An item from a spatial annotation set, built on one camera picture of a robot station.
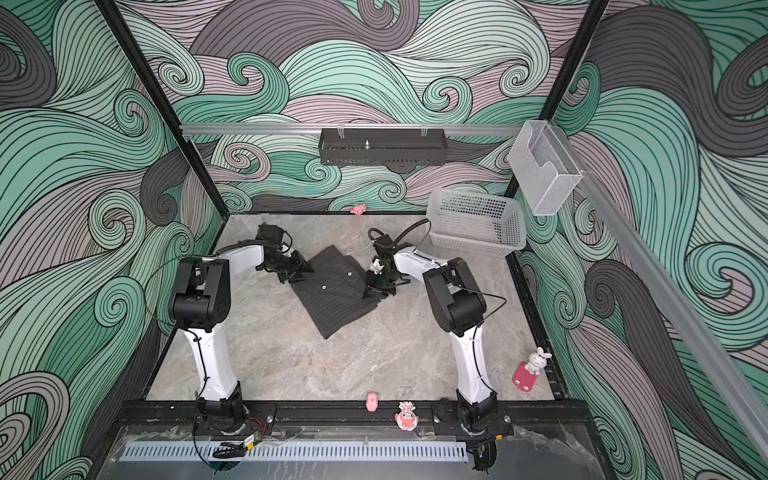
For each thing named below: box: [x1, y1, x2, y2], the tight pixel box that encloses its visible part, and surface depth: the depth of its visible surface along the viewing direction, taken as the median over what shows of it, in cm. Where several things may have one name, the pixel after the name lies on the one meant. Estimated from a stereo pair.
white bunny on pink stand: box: [512, 346, 552, 393], surface depth 79 cm
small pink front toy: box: [366, 392, 379, 412], surface depth 76 cm
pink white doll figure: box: [395, 401, 419, 431], surface depth 73 cm
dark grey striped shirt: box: [289, 245, 380, 340], surface depth 96 cm
